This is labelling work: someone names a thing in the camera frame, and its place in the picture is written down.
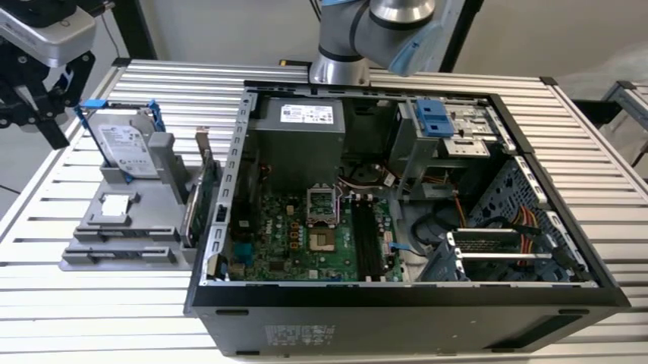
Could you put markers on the silver CPU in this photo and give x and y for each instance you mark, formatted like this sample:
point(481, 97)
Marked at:
point(115, 205)

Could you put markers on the silver disk bay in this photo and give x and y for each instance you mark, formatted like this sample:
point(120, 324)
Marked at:
point(506, 256)

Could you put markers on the hard disk in blue carrier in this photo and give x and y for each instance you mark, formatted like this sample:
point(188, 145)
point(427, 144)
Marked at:
point(121, 144)

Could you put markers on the round black speaker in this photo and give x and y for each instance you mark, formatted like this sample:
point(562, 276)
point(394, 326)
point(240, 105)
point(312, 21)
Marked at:
point(364, 175)

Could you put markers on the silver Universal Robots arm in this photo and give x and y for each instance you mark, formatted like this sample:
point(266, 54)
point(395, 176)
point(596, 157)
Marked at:
point(343, 30)

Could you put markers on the metal side table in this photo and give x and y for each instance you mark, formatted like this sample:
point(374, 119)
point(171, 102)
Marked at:
point(628, 95)

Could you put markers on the green motherboard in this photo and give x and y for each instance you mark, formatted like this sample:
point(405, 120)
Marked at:
point(272, 235)

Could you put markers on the black open PC case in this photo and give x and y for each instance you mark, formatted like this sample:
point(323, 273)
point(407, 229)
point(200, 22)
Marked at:
point(354, 326)

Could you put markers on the blue expansion slot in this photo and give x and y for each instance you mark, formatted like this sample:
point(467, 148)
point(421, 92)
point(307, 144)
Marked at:
point(243, 254)

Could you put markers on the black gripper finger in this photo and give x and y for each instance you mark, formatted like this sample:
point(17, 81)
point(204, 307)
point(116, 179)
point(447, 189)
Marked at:
point(17, 115)
point(76, 76)

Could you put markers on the grey power supply unit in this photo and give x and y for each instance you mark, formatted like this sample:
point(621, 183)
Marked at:
point(298, 151)

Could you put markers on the CPU socket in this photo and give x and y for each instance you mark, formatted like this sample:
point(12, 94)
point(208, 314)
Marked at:
point(322, 239)

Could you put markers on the grey parts rack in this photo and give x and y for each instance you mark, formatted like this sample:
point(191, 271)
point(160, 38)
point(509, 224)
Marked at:
point(151, 212)

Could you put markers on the blue drive latch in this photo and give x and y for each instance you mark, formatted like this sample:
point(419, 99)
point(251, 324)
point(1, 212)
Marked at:
point(433, 117)

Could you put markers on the silver optical drive cage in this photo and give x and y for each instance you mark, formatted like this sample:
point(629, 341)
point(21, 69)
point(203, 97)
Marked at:
point(462, 148)

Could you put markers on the graphics card with metal bracket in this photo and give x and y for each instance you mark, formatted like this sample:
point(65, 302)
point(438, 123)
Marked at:
point(201, 197)

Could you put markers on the black frame post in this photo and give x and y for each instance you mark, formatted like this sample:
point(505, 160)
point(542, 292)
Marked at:
point(133, 30)
point(465, 41)

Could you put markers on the black RAM slot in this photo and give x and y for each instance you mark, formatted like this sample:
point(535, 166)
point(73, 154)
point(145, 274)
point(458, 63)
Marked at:
point(362, 235)

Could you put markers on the thin locking lever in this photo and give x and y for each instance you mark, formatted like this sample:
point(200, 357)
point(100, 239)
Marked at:
point(336, 208)

